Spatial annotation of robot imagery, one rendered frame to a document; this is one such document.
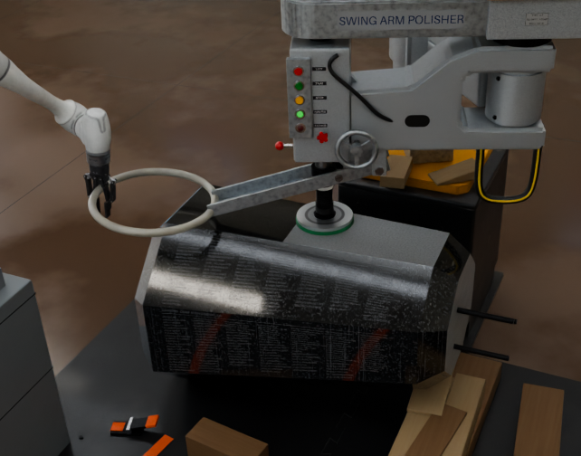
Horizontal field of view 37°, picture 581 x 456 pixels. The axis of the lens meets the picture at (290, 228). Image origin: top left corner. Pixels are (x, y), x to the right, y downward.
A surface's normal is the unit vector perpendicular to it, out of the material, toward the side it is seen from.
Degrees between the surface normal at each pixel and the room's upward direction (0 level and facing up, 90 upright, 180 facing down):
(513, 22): 90
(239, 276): 45
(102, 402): 0
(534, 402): 0
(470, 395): 0
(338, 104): 90
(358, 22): 90
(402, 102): 90
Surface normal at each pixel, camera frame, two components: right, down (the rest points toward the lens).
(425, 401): -0.04, -0.85
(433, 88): -0.07, 0.53
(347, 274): -0.27, -0.25
